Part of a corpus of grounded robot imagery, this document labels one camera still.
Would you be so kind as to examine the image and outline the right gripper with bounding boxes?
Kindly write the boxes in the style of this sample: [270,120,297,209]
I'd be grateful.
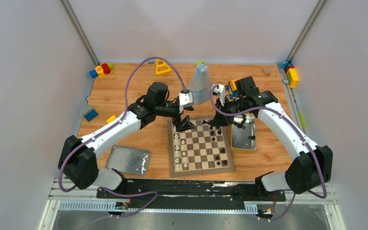
[211,96,247,127]

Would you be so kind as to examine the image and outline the wooden chess board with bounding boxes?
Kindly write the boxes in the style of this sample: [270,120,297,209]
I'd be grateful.
[167,116,235,177]

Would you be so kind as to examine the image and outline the silver metal tin box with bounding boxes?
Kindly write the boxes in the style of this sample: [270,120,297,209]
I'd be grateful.
[230,114,257,154]

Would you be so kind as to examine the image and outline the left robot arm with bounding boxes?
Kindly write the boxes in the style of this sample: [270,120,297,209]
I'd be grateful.
[58,82,195,198]

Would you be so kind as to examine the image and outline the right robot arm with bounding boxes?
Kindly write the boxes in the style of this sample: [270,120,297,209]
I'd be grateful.
[209,76,333,200]

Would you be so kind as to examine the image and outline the toy car blocks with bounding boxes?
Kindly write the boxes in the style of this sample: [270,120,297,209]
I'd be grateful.
[225,80,239,99]

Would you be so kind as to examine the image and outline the clear bubble wrap bag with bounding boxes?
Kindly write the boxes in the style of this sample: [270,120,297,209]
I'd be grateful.
[188,64,211,104]

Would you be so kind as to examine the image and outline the small wooden block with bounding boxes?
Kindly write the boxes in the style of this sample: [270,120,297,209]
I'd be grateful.
[262,68,271,77]

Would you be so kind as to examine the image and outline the green block behind bag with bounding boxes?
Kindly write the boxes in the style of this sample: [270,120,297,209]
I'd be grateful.
[195,60,204,66]

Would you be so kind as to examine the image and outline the yellow trapezoid toy block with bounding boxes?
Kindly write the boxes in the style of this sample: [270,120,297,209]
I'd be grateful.
[155,59,172,76]

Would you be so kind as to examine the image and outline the silver tin lid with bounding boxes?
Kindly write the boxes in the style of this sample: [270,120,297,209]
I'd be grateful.
[106,145,151,176]

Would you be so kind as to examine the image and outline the stacked coloured bricks corner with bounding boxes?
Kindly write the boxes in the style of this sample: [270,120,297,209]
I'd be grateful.
[277,62,299,89]

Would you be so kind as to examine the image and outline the small yellow block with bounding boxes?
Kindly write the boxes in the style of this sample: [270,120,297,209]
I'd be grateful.
[106,115,116,124]

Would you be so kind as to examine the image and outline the blue lego brick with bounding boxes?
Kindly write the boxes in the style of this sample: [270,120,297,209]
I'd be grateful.
[84,109,98,122]

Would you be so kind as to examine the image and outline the red cylinder block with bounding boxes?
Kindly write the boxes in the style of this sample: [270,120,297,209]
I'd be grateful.
[101,63,111,75]

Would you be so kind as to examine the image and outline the grey lego brick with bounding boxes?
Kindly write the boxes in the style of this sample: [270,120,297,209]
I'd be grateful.
[80,104,93,116]

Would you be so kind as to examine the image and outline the yellow cylinder block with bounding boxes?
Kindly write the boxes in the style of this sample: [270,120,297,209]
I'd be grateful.
[95,66,105,77]

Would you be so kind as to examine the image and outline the blue cube block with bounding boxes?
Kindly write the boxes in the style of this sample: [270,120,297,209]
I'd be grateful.
[89,69,99,79]

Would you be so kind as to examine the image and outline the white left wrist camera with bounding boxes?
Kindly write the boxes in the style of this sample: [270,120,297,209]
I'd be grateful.
[178,92,195,108]

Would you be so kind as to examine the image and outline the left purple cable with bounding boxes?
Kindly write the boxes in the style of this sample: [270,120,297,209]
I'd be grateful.
[57,57,189,219]

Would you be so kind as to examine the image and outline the purple cable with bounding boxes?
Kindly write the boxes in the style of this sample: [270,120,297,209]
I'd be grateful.
[209,83,328,222]
[57,57,189,219]

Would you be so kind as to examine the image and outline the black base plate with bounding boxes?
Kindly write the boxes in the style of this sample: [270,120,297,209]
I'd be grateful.
[114,179,286,202]

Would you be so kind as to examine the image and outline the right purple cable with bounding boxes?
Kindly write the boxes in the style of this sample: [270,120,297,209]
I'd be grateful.
[209,83,328,222]

